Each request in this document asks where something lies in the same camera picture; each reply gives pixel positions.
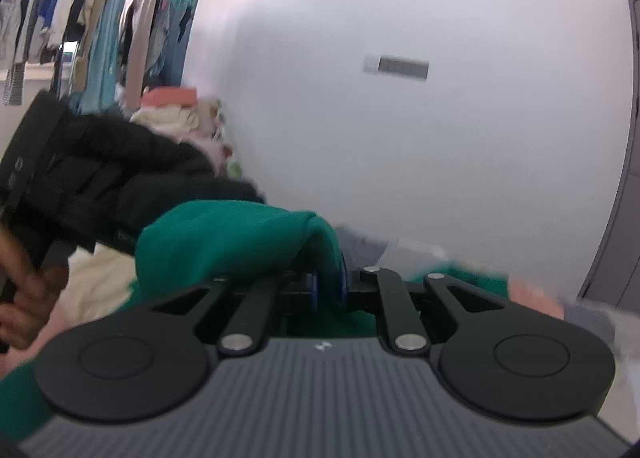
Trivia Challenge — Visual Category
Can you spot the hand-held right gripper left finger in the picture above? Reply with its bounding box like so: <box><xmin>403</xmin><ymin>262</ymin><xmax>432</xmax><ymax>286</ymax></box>
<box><xmin>150</xmin><ymin>272</ymin><xmax>321</xmax><ymax>356</ymax></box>

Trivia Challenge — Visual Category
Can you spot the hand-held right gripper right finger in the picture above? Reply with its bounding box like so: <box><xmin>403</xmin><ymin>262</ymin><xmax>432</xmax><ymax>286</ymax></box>
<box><xmin>339</xmin><ymin>263</ymin><xmax>511</xmax><ymax>358</ymax></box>

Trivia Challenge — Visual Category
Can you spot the green sweatshirt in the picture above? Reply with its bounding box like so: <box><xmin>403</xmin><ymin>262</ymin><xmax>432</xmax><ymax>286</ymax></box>
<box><xmin>0</xmin><ymin>201</ymin><xmax>511</xmax><ymax>444</ymax></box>

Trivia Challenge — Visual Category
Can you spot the pile of mixed clothes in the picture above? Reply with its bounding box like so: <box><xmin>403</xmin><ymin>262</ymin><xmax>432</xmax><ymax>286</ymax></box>
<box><xmin>117</xmin><ymin>86</ymin><xmax>246</xmax><ymax>179</ymax></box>

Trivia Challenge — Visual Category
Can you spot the row of hanging clothes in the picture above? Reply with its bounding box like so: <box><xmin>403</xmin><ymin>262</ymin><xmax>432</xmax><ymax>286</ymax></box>
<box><xmin>0</xmin><ymin>0</ymin><xmax>206</xmax><ymax>114</ymax></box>

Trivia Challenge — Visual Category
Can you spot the person's left hand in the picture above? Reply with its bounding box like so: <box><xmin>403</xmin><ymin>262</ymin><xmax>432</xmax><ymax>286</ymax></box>
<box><xmin>0</xmin><ymin>225</ymin><xmax>71</xmax><ymax>351</ymax></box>

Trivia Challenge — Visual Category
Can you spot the black jacket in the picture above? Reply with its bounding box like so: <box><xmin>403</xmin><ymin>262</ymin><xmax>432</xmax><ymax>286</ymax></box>
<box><xmin>75</xmin><ymin>113</ymin><xmax>266</xmax><ymax>229</ymax></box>

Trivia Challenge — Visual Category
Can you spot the grey door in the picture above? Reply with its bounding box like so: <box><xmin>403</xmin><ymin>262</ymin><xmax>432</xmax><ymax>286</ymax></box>
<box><xmin>575</xmin><ymin>0</ymin><xmax>640</xmax><ymax>311</ymax></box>

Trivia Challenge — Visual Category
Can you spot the grey wall panel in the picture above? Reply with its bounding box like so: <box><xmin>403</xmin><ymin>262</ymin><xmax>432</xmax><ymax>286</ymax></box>
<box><xmin>363</xmin><ymin>55</ymin><xmax>431</xmax><ymax>80</ymax></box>

